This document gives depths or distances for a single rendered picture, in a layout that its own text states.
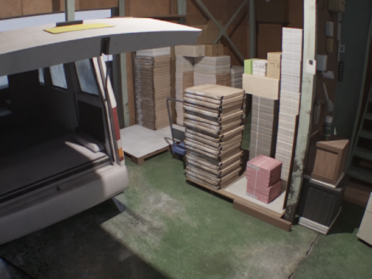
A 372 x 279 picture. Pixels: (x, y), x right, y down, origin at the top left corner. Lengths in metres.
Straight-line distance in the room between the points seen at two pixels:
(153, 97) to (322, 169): 3.00
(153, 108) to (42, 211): 2.88
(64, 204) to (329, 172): 2.24
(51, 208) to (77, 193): 0.28
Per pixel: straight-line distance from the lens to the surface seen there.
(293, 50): 2.87
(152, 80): 4.61
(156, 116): 4.75
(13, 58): 1.11
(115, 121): 2.65
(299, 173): 2.61
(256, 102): 3.13
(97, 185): 2.61
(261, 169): 2.88
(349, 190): 3.58
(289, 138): 3.05
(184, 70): 4.79
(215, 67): 4.60
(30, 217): 2.46
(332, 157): 2.54
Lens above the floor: 1.77
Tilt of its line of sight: 22 degrees down
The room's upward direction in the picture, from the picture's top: 1 degrees counter-clockwise
